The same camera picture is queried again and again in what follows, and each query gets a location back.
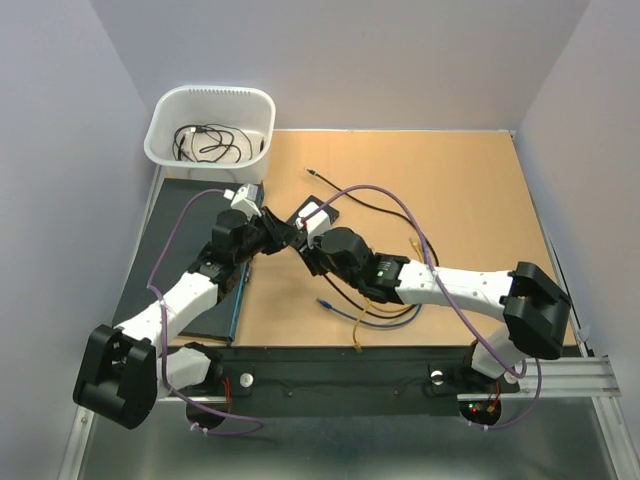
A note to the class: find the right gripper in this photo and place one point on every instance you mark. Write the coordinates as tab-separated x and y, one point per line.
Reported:
311	255

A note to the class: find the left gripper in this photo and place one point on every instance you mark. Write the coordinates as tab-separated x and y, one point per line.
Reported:
280	233

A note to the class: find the small black network switch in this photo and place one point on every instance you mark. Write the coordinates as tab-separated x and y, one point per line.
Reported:
306	207

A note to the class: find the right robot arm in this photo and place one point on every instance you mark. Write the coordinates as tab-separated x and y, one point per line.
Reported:
533	309

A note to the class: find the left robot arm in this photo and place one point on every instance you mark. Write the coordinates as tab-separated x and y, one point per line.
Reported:
125	368

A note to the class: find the white plastic bin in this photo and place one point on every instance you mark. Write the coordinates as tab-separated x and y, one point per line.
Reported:
212	133

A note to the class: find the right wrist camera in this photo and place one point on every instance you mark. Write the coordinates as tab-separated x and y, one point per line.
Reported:
315	225

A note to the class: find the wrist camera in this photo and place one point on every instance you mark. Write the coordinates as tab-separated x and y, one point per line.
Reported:
244	199
315	225

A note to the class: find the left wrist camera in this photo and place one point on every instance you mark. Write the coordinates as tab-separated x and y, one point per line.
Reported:
244	199

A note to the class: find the large black rack switch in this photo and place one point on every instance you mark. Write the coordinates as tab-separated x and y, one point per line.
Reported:
219	323

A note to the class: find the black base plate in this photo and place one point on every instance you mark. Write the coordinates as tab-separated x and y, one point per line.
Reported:
271	382

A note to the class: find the aluminium rail frame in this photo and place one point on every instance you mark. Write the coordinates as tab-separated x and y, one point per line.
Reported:
554	427

